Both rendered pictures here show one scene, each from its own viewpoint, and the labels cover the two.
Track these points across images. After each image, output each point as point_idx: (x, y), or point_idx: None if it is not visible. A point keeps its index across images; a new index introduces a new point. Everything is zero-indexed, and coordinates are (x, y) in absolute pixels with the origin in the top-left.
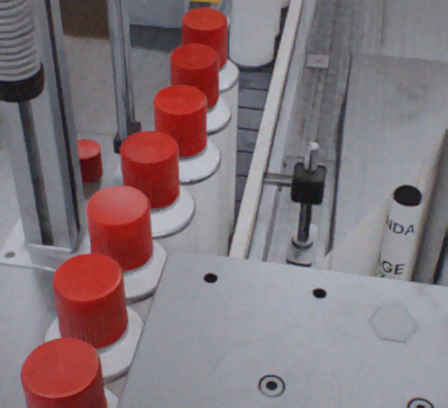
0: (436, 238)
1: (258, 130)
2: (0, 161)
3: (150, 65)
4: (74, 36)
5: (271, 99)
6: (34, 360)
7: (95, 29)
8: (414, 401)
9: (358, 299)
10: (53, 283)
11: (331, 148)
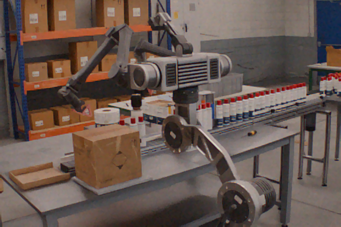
0: None
1: (156, 141)
2: (186, 155)
3: (148, 159)
4: (153, 165)
5: (154, 136)
6: (209, 103)
7: (148, 165)
8: (199, 92)
9: None
10: (205, 104)
11: None
